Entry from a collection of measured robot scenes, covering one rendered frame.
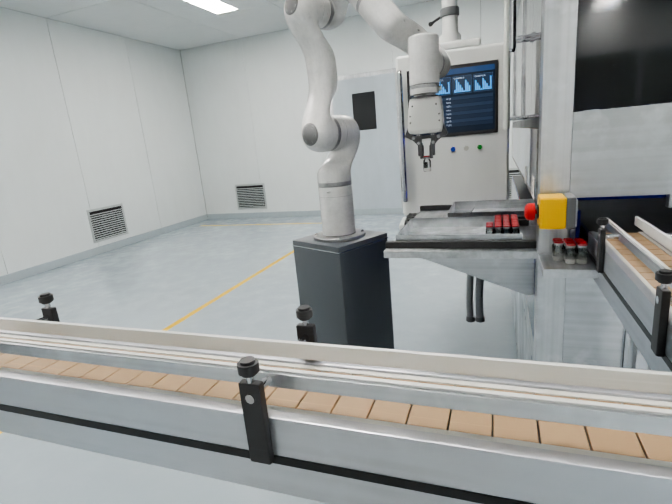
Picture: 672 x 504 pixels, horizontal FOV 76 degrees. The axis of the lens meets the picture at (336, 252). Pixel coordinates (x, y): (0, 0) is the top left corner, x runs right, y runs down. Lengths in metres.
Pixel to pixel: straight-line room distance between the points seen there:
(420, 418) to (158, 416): 0.29
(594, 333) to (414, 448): 0.91
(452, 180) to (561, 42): 1.14
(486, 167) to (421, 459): 1.86
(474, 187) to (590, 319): 1.10
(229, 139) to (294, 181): 1.40
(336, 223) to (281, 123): 6.05
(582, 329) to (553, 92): 0.58
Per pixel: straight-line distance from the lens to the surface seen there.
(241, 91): 7.87
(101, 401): 0.61
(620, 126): 1.18
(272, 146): 7.59
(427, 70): 1.31
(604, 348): 1.30
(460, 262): 1.30
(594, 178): 1.17
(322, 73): 1.52
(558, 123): 1.15
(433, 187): 2.19
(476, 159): 2.18
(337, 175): 1.49
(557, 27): 1.17
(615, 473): 0.43
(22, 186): 6.17
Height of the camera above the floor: 1.19
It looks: 14 degrees down
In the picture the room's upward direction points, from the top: 5 degrees counter-clockwise
